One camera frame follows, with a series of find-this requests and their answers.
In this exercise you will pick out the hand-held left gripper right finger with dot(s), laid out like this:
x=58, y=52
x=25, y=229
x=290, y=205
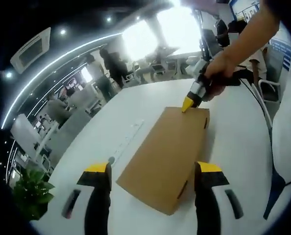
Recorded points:
x=206, y=200

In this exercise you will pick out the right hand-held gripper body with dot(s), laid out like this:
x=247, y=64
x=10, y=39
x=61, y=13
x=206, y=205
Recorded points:
x=197, y=69

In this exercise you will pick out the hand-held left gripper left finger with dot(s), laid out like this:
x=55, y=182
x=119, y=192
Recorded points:
x=99, y=200

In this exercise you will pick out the brown cardboard shoe box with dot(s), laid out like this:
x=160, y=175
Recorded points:
x=165, y=151

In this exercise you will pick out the person's right hand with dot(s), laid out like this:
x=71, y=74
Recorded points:
x=221, y=71

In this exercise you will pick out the cluster of office chairs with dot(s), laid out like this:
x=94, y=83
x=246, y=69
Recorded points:
x=157, y=69

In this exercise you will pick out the round table grommet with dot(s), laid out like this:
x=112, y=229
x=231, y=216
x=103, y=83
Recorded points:
x=111, y=160

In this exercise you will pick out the green plant in white pot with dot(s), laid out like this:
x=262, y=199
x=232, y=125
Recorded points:
x=32, y=193

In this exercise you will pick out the grey office chair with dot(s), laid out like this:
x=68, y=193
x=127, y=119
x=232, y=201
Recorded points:
x=270, y=85

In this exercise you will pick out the ceiling light strip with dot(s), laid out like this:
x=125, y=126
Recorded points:
x=50, y=66

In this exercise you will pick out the ceiling air conditioner vent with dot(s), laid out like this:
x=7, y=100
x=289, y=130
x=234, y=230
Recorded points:
x=30, y=51

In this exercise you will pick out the blue wall poster board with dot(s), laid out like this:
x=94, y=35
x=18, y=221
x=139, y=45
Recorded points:
x=281, y=52

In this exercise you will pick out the dark wall display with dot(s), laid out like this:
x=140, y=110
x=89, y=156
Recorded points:
x=74, y=84

